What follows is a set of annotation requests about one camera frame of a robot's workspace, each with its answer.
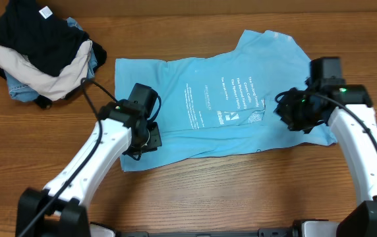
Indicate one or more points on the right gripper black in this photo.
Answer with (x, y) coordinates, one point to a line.
(291, 112)

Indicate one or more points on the light blue printed t-shirt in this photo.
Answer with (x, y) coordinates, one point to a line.
(222, 105)

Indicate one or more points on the black garment under pile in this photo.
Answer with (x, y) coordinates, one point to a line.
(99, 54)

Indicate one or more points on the black garment on pile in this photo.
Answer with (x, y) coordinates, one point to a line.
(48, 42)

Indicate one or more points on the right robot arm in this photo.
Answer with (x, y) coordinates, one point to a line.
(348, 111)

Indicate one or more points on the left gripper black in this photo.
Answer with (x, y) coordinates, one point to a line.
(155, 141)

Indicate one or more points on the blue denim jeans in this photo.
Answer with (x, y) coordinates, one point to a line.
(20, 90)

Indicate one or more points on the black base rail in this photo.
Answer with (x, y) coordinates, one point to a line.
(201, 233)

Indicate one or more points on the cream white garment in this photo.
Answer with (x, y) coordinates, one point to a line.
(51, 87)

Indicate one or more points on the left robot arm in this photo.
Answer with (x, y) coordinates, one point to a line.
(125, 127)

